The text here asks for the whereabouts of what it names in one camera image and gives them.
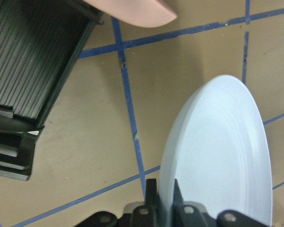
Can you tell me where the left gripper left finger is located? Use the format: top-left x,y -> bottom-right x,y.
123,178 -> 159,227

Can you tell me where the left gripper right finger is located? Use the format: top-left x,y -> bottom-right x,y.
172,180 -> 265,227

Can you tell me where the black dish rack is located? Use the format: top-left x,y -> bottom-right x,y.
0,0 -> 103,181

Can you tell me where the pink plate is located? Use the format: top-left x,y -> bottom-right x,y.
85,0 -> 178,28

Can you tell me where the blue plate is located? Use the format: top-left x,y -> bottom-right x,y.
159,75 -> 273,227

